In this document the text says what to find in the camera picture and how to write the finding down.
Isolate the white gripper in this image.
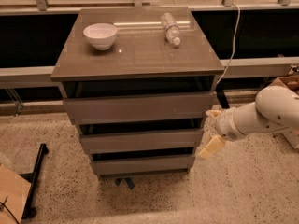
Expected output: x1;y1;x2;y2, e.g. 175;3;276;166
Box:
198;107;245;159

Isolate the grey drawer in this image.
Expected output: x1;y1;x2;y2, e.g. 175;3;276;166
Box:
79;129;204;153
91;155;195;175
64;92;216;124

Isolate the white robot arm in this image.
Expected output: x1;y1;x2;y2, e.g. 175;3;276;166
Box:
197;85;299;160

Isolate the grey top drawer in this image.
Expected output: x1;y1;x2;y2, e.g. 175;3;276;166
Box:
64;92;216;124

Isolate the grey bottom drawer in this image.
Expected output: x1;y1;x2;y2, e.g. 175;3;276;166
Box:
91;155;195;175

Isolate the grey drawer cabinet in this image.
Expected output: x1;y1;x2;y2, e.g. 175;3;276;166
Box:
51;7;223;178

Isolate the cardboard box right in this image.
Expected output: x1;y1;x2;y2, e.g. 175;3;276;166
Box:
270;76;299;149

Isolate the clear plastic water bottle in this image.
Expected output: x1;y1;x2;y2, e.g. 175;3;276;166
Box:
161;13;181;46

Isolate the blue tape cross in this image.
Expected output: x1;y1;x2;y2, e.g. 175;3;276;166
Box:
115;177;135;190

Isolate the white ceramic bowl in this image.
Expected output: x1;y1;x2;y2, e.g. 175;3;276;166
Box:
83;23;117;50

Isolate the black metal stand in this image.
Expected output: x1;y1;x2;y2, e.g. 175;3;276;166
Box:
21;143;49;219

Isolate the white cable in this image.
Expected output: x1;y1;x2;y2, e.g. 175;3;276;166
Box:
216;3;242;86

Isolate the black cable left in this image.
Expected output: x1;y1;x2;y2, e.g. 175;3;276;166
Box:
0;196;21;224

